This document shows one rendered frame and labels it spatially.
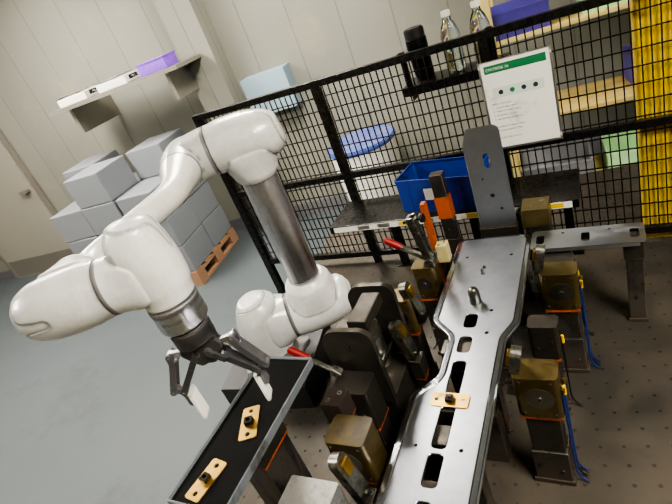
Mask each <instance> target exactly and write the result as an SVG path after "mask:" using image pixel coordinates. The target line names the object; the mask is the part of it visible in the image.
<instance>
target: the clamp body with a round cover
mask: <svg viewBox="0 0 672 504"><path fill-rule="evenodd" d="M324 442H325V444H326V446H327V447H328V449H329V451H330V453H332V452H345V453H346V454H347V456H348V457H349V458H350V460H351V461H352V462H353V464H354V465H355V466H356V467H357V469H358V470H359V471H360V473H361V474H362V475H363V476H364V478H365V479H366V480H367V482H368V483H369V484H370V485H371V487H372V488H376V489H377V490H378V491H379V488H380V485H381V482H382V479H383V476H384V473H385V470H386V467H387V464H388V462H387V461H388V458H389V453H387V451H386V448H385V446H384V444H383V442H382V440H381V437H380V435H379V433H378V431H377V429H376V426H375V424H374V422H373V420H372V418H371V417H366V416H356V415H346V414H337V415H336V416H335V417H334V418H333V420H332V423H331V425H330V427H329V429H328V431H327V433H326V436H325V438H324Z"/></svg>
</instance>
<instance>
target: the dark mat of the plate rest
mask: <svg viewBox="0 0 672 504"><path fill-rule="evenodd" d="M308 361H309V360H286V359H270V364H269V368H267V369H266V371H267V372H268V374H269V384H270V386H271V388H272V397H271V401H267V399H266V397H265V396H264V394H263V392H262V390H261V389H260V387H259V385H258V384H257V382H256V380H255V379H254V377H252V378H251V380H250V381H249V383H248V384H247V386H246V387H245V389H244V390H243V392H242V393H241V395H240V396H239V398H238V399H237V401H236V402H235V404H234V405H233V407H232V409H231V410H230V412H229V413H228V415H227V416H226V418H225V419H224V421H223V422H222V424H221V425H220V427H219V428H218V430H217V431H216V433H215V434H214V436H213V437H212V439H211V440H210V442H209V443H208V445H207V446H206V448H205V449H204V451H203V452H202V454H201V455H200V457H199V458H198V460H197V461H196V463H195V464H194V466H193V467H192V469H191V470H190V472H189V473H188V475H187V476H186V478H185V479H184V481H183V482H182V484H181V485H180V487H179V488H178V490H177V491H176V493H175V494H174V496H173V497H172V499H171V500H174V501H178V502H182V503H186V504H227V503H228V501H229V499H230V497H231V496H232V494H233V492H234V490H235V489H236V487H237V485H238V483H239V482H240V480H241V478H242V476H243V475H244V473H245V471H246V469H247V468H248V466H249V464H250V462H251V461H252V459H253V457H254V455H255V454H256V452H257V450H258V448H259V447H260V445H261V443H262V441H263V440H264V438H265V436H266V434H267V432H268V431H269V429H270V427H271V425H272V424H273V422H274V420H275V418H276V417H277V415H278V413H279V411H280V410H281V408H282V406H283V404H284V403H285V401H286V399H287V397H288V396H289V394H290V392H291V390H292V389H293V387H294V385H295V383H296V382H297V380H298V378H299V376H300V375H301V373H302V371H303V369H304V368H305V366H306V364H307V362H308ZM256 405H260V414H259V421H258V428H257V435H256V437H255V438H253V439H249V440H245V441H242V442H239V440H238V438H239V432H240V427H241V421H242V415H243V410H244V409H246V408H249V407H252V406H256ZM215 458H217V459H219V460H222V461H224V462H226V463H227V466H226V467H225V469H224V470H223V471H222V473H221V474H220V475H219V477H218V478H217V479H216V481H215V482H214V483H213V485H212V486H211V487H210V489H209V490H208V491H207V493H206V494H205V495H204V497H203V498H202V499H201V501H200V502H198V503H195V502H193V501H191V500H189V499H187V498H186V497H185V495H186V493H187V492H188V491H189V489H190V488H191V487H192V486H193V484H194V483H195V482H196V480H197V479H198V478H199V477H200V475H201V474H202V473H203V471H204V470H205V469H206V468H207V466H208V465H209V464H210V463H211V461H212V460H213V459H215Z"/></svg>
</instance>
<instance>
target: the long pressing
mask: <svg viewBox="0 0 672 504"><path fill-rule="evenodd" d="M530 246H531V238H530V237H529V236H527V235H510V236H499V237H487V238H476V239H465V240H462V241H461V242H460V243H459V244H458V246H457V249H456V252H455V255H454V257H453V260H452V263H451V266H450V269H449V272H448V275H447V278H446V281H445V284H444V287H443V289H442V292H441V295H440V298H439V301H438V304H437V307H436V310H435V313H434V316H433V324H434V326H435V328H436V329H438V330H439V331H440V332H441V333H442V334H443V335H444V336H445V337H447V339H448V343H447V346H446V350H445V353H444V356H443V360H442V363H441V367H440V370H439V373H438V375H437V376H436V378H435V379H433V380H432V381H430V382H429V383H427V384H425V385H424V386H422V387H420V388H419V389H417V390H415V391H414V392H413V393H412V395H411V396H410V399H409V402H408V405H407V408H406V411H405V414H404V417H403V420H402V423H401V426H400V429H399V431H398V434H397V437H396V440H395V443H394V446H393V449H392V452H391V455H390V458H389V461H388V464H387V467H386V470H385V473H384V476H383V479H382V482H381V485H380V488H379V491H378V494H377V497H376V500H375V503H374V504H418V503H425V504H479V501H480V495H481V489H482V483H483V477H484V471H485V465H486V460H487V454H488V448H489V442H490V436H491V430H492V424H493V418H494V412H495V406H496V400H497V394H498V388H499V383H500V377H501V371H502V365H503V359H504V353H505V347H506V343H507V340H508V339H509V338H510V336H511V335H512V334H513V333H514V332H515V330H516V329H517V328H518V327H519V325H520V322H521V316H522V309H523V302H524V295H525V288H526V281H527V274H528V267H529V260H530V254H531V249H530ZM510 254H513V255H510ZM466 257H469V258H466ZM484 265H485V267H486V268H485V269H483V266H484ZM481 268H482V269H483V270H484V273H485V274H484V275H481ZM471 286H475V287H476V288H477V289H478V290H479V292H480V296H481V300H482V302H481V303H480V304H479V305H471V304H470V302H469V299H468V295H467V291H468V288H469V287H471ZM490 310H493V311H490ZM469 315H476V316H478V318H477V322H476V326H475V327H472V328H466V327H464V325H465V321H466V317H467V316H469ZM485 332H489V333H488V334H485ZM462 338H472V343H471V347H470V351H469V352H467V353H459V352H458V347H459V343H460V340H461V339H462ZM456 362H464V363H466V367H465V372H464V376H463V380H462V384H461V388H460V392H459V394H469V395H470V401H469V405H468V408H467V409H460V408H453V409H454V410H455V413H454V417H453V421H452V425H451V429H450V433H449V437H448V442H447V446H446V447H445V448H444V449H437V448H433V447H432V444H433V440H434V436H435V433H436V429H437V425H438V421H439V418H440V414H441V410H442V409H443V408H449V407H438V406H431V405H430V401H431V398H432V395H433V393H434V392H447V388H448V384H449V380H450V377H451V373H452V369H453V365H454V364H455V363H456ZM415 444H417V447H415V446H414V445H415ZM461 449H462V450H463V452H462V453H460V452H459V450H461ZM431 455H439V456H442V457H443V462H442V466H441V470H440V474H439V479H438V483H437V486H436V487H435V488H426V487H423V486H422V481H423V477H424V473H425V470H426V466H427V462H428V459H429V457H430V456H431Z"/></svg>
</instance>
